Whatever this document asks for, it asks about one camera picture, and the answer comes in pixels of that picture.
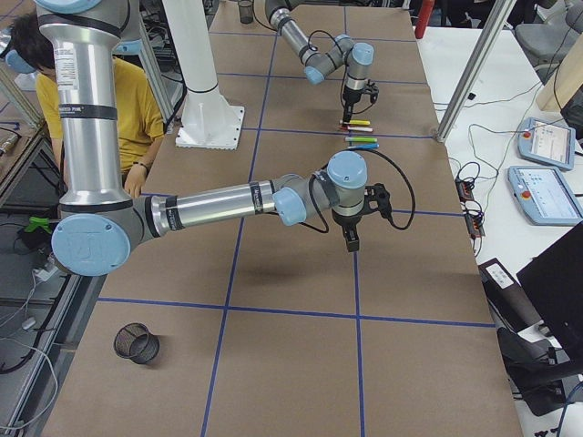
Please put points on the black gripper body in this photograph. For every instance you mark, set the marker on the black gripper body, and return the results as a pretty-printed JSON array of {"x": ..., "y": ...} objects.
[
  {"x": 350, "y": 96},
  {"x": 347, "y": 221}
]

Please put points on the teach pendant tablet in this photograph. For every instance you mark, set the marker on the teach pendant tablet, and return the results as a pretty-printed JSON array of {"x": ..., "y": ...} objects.
[
  {"x": 544, "y": 195},
  {"x": 547, "y": 143}
]

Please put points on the right black mesh pen cup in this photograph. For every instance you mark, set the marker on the right black mesh pen cup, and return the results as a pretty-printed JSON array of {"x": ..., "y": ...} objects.
[{"x": 135, "y": 342}]

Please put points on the white camera post base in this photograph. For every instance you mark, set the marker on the white camera post base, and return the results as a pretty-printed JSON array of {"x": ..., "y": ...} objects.
[{"x": 207, "y": 118}]

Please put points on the blue marker pen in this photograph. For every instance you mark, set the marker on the blue marker pen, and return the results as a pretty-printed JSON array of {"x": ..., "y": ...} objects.
[{"x": 364, "y": 146}]

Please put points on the brown paper table mat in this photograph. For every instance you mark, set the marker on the brown paper table mat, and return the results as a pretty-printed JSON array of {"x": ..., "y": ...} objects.
[{"x": 269, "y": 330}]

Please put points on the black mesh pen cup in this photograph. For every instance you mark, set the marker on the black mesh pen cup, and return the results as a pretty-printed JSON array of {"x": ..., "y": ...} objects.
[
  {"x": 135, "y": 342},
  {"x": 245, "y": 8}
]

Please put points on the black monitor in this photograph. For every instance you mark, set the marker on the black monitor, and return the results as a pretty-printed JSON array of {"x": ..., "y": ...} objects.
[{"x": 552, "y": 282}]

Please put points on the black box with label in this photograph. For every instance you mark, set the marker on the black box with label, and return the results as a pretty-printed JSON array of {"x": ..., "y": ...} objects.
[{"x": 507, "y": 296}]

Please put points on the aluminium frame post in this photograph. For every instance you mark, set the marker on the aluminium frame post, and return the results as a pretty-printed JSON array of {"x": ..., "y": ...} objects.
[{"x": 485, "y": 42}]

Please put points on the red fire extinguisher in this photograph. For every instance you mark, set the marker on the red fire extinguisher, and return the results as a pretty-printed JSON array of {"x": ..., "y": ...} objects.
[{"x": 427, "y": 7}]

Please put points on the far teach pendant tablet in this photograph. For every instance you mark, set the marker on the far teach pendant tablet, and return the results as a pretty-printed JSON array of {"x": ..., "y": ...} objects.
[{"x": 547, "y": 143}]

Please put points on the left black mesh pen cup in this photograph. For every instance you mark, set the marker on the left black mesh pen cup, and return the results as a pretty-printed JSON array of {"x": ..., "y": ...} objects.
[{"x": 245, "y": 8}]

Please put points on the near teach pendant tablet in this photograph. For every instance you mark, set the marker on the near teach pendant tablet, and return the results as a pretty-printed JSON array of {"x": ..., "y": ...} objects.
[{"x": 544, "y": 195}]

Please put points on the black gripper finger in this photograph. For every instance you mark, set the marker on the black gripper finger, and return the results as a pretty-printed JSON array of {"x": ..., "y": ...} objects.
[
  {"x": 351, "y": 239},
  {"x": 347, "y": 112}
]

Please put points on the person in yellow shirt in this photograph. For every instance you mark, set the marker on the person in yellow shirt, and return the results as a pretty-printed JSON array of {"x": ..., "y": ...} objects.
[{"x": 104, "y": 122}]

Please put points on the green highlighter pen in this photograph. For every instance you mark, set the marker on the green highlighter pen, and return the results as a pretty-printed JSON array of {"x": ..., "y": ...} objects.
[{"x": 365, "y": 140}]

